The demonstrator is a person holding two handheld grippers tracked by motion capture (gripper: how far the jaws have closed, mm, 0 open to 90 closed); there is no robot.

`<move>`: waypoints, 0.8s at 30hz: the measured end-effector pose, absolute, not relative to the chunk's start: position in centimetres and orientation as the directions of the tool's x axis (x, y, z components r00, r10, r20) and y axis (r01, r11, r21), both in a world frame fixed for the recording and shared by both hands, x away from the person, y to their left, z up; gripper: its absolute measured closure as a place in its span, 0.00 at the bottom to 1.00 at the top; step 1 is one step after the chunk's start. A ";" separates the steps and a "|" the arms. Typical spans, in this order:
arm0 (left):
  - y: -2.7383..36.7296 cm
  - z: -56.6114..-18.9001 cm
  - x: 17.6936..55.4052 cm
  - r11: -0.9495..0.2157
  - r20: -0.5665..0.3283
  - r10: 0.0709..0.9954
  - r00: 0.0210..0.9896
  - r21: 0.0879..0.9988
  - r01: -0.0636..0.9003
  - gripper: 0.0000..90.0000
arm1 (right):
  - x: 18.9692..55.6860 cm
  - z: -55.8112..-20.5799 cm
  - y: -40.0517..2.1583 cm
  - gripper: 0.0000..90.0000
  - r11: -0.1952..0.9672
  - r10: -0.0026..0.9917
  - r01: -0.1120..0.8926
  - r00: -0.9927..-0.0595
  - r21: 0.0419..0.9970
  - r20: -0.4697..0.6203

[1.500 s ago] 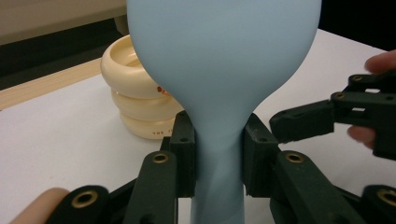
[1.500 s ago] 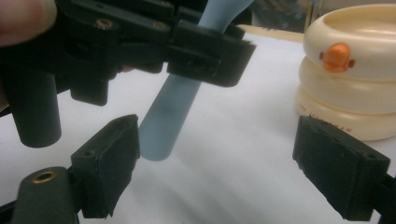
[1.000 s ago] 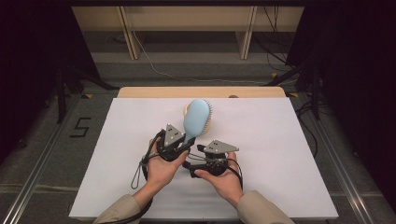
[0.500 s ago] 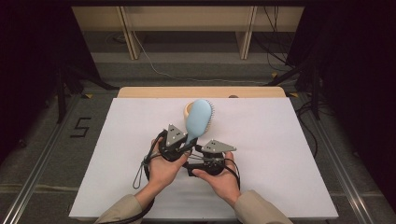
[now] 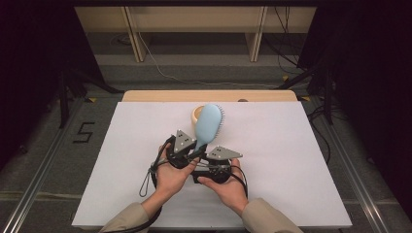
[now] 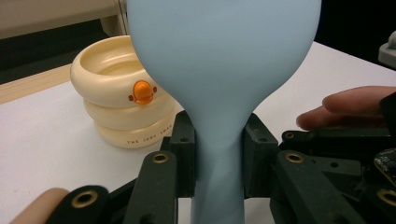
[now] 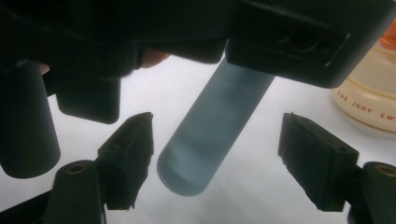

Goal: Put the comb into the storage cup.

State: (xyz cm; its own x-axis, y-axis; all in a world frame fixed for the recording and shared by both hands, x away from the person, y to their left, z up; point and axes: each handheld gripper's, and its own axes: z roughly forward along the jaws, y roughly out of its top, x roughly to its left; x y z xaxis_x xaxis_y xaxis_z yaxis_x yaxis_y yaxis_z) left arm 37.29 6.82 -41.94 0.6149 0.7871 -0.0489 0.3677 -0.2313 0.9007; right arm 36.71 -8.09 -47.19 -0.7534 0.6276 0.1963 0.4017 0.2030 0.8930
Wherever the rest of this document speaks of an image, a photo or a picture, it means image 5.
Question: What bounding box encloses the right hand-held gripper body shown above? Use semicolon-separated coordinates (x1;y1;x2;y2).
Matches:
193;146;243;184

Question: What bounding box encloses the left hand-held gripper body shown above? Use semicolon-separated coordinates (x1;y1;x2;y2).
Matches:
164;129;198;170

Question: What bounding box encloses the light blue hairbrush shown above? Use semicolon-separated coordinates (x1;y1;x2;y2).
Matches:
192;103;225;153

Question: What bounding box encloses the cream duck-shaped holder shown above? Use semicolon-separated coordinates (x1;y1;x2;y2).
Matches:
190;105;207;128

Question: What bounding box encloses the person's left hand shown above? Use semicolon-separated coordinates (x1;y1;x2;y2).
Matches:
155;144;200;203

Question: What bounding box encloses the person's right hand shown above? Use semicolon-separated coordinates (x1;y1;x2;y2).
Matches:
197;157;251;213

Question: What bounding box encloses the light wooden table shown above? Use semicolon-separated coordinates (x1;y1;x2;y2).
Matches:
120;89;299;103

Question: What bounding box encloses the white table board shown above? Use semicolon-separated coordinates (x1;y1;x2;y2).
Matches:
71;101;354;229

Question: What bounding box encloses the black tripod stand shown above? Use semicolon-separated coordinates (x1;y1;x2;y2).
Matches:
275;61;334;125
57;67;124;129

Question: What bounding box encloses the beige wooden desk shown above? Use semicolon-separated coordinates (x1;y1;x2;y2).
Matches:
74;6;318;63

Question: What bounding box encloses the black curtain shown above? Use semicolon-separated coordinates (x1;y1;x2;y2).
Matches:
0;0;105;163
297;0;412;208

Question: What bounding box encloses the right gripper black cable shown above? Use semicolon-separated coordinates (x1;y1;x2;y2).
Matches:
226;164;250;199

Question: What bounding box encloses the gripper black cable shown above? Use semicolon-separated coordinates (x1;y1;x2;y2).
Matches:
226;164;250;199
108;135;176;233

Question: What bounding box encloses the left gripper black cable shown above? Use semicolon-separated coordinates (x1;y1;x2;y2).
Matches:
108;135;176;233

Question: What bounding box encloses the white floor cable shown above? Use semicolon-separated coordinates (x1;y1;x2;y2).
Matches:
138;31;281;89

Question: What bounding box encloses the black floor cable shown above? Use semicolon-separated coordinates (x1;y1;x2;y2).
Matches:
307;103;332;164

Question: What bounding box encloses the metal floor rail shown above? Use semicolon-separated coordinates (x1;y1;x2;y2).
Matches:
310;96;393;233
0;96;86;233

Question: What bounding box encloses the black hanging cable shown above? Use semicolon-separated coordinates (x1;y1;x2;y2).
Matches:
261;6;307;77

